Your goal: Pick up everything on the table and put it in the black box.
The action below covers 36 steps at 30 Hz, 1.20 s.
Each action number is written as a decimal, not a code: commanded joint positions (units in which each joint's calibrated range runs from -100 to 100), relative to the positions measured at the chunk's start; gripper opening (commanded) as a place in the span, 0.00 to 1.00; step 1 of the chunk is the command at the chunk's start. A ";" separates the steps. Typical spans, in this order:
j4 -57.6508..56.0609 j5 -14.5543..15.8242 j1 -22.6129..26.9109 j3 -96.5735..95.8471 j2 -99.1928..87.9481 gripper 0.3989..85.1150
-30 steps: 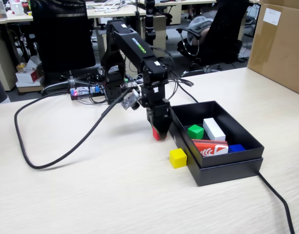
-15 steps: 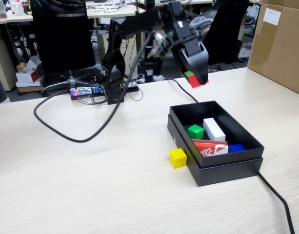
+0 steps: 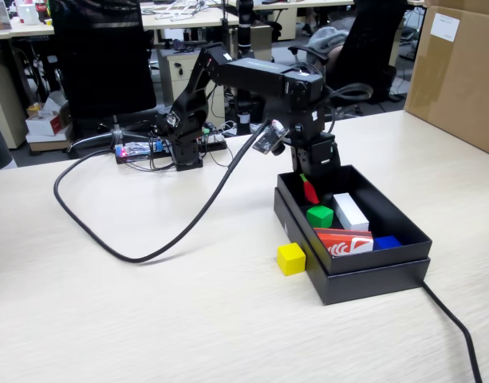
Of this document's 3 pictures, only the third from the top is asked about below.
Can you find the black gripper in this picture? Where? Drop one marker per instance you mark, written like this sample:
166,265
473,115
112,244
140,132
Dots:
320,155

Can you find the red wooden cube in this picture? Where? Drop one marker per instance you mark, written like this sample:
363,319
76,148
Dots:
311,193

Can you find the green wooden cube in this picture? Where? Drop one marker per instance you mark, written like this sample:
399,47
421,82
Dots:
320,216

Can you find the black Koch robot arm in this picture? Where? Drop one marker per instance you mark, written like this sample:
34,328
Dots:
252,77

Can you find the orange and white card box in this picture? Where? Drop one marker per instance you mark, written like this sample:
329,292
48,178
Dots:
340,245

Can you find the black cardboard box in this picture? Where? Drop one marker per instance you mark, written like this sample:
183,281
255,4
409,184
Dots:
379,259

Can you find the black open box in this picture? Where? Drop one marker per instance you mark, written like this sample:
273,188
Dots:
371,287

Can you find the large brown cardboard box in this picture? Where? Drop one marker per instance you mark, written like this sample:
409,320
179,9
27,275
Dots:
459,80

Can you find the white rectangular block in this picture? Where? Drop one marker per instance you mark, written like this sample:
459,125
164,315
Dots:
349,211

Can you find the yellow wooden cube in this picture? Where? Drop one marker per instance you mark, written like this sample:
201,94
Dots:
291,259

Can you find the blue wooden cube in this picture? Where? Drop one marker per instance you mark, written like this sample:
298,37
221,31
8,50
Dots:
387,242

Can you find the white power strip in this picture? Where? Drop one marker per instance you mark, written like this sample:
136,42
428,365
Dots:
222,137

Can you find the black armrest office chair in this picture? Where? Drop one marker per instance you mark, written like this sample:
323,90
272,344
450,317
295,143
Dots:
367,60

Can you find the grey cloth bundle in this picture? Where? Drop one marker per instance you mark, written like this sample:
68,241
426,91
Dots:
328,38

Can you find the narrow beige cabinet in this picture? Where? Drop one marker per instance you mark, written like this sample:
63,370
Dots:
263,42

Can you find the black jointed pole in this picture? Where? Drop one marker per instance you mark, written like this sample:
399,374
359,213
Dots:
244,24

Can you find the controller board with red light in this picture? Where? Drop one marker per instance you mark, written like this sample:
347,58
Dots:
124,151

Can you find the beige office desk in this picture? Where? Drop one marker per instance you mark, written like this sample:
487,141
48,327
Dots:
150,19
28,30

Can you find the black mesh office chair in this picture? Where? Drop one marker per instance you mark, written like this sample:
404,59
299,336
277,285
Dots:
104,60

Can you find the brown floor carton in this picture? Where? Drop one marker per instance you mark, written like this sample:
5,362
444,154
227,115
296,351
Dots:
48,144

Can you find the white and red carton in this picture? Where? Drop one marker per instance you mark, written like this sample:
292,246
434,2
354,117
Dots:
44,125

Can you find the cola bottle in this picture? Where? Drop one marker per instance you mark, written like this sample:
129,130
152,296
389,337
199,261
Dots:
42,10

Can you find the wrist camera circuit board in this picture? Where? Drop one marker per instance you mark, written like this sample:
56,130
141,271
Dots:
268,139

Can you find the desk picture frame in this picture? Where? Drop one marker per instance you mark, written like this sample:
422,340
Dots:
1,16

